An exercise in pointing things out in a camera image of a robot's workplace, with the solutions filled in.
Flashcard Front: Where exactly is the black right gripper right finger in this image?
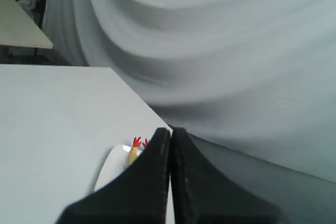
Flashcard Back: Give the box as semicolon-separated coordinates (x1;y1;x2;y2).
170;128;288;223

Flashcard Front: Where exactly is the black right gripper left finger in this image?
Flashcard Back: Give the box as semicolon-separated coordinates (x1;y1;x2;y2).
57;128;171;223

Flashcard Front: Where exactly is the white side table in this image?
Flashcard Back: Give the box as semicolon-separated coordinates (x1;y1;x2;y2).
0;0;53;49

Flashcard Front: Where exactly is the white square plate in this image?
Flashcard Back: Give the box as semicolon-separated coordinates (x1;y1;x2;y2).
93;144;176;224

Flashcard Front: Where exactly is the yellow rubber chicken toy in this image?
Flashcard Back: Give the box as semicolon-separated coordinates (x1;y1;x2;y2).
128;137;149;165

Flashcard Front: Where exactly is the grey backdrop cloth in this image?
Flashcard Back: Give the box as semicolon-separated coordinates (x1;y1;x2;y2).
44;0;335;182

